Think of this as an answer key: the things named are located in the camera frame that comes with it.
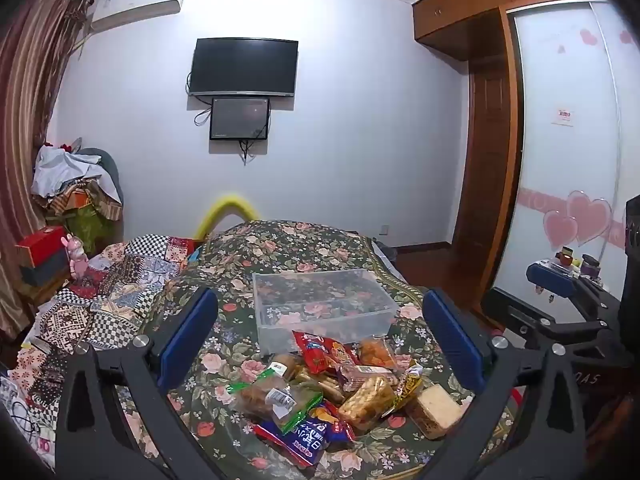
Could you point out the pile of clothes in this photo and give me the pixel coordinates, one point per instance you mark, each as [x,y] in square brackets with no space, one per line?
[75,180]

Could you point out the brown wafer packet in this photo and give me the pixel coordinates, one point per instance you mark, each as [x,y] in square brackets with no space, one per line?
[365,373]

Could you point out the wall-mounted black television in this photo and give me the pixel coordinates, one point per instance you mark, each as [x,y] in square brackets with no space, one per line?
[243,66]

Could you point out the pink plush toy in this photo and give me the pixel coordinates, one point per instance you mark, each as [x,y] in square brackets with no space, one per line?
[76,257]

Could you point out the pale cake block packet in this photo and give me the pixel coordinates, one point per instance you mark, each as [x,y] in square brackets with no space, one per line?
[435,410]

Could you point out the dark small jar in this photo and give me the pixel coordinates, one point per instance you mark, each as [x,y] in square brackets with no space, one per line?
[591,266]

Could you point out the white door sticker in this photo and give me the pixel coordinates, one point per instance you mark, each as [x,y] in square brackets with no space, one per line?
[563,116]

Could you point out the wooden door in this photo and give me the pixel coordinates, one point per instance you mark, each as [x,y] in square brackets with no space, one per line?
[487,150]

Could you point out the red box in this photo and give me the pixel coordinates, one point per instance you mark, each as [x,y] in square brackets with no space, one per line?
[42,245]

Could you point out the golden crispy rice bar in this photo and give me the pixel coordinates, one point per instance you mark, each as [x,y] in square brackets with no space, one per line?
[365,404]

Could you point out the small black wall monitor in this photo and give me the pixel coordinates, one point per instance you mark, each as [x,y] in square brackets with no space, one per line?
[240,118]

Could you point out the red biscuit packet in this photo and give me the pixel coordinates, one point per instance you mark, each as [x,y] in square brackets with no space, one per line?
[320,352]

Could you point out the round brown bread roll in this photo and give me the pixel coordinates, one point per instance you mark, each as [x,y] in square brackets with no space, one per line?
[285,364]

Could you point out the white air conditioner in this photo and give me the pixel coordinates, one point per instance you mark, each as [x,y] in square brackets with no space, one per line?
[137,2]

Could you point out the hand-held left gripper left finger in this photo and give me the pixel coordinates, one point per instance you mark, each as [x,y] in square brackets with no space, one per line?
[187,340]

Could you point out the yellow snack packet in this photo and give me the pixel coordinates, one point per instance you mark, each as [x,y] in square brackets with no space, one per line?
[407,391]

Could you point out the yellow foam tube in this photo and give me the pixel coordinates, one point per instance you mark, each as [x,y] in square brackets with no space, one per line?
[227,206]

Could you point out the white heart-print sliding door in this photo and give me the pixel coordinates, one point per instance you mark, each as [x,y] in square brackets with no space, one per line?
[565,160]

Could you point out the orange snack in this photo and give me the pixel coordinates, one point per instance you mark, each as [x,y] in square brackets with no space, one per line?
[377,352]

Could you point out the green-edged bread packet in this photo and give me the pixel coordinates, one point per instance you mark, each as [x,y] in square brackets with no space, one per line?
[277,402]

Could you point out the floral dark blanket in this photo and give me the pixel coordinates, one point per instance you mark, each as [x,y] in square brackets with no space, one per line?
[240,260]

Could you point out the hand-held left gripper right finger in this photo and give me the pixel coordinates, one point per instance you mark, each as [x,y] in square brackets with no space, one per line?
[450,332]

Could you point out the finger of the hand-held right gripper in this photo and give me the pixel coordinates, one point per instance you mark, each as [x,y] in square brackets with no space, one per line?
[540,322]
[550,278]

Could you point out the clear plastic storage box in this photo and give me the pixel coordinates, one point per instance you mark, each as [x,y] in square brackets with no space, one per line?
[320,310]

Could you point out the striped brown curtain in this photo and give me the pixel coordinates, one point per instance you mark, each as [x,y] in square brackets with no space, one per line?
[27,110]

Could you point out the blue snack packet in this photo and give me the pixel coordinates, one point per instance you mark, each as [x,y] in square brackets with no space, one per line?
[300,440]

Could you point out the wooden overhead cabinet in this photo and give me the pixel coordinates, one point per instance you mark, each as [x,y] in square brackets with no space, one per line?
[460,5]

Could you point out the patchwork quilt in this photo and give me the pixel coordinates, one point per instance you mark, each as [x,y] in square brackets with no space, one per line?
[100,300]

